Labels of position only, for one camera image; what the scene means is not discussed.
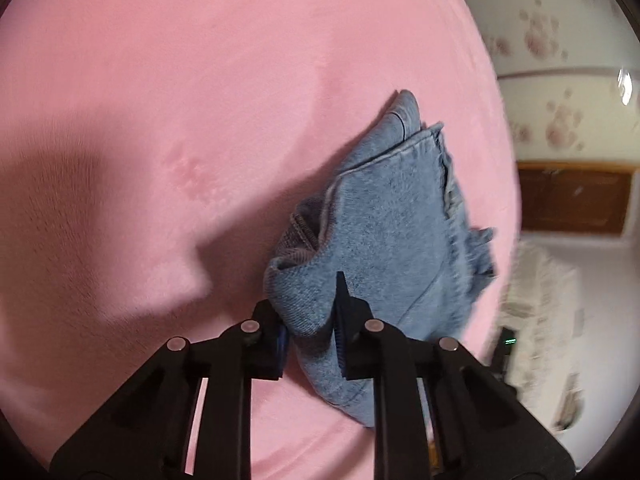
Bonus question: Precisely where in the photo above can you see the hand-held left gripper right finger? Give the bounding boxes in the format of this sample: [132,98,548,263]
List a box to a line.
[332,271,576,480]

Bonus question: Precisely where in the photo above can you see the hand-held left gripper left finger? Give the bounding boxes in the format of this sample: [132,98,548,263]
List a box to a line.
[49,300,291,480]

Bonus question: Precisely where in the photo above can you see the blue denim jacket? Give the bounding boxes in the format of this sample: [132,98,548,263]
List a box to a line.
[264,89,498,428]

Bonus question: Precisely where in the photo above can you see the dark wooden door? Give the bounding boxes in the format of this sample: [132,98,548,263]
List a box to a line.
[515,160,638,236]

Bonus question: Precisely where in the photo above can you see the pink bed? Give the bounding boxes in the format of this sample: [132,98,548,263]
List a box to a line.
[0,0,523,480]

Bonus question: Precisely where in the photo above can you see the floral wardrobe doors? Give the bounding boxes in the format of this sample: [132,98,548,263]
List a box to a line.
[450,0,640,166]

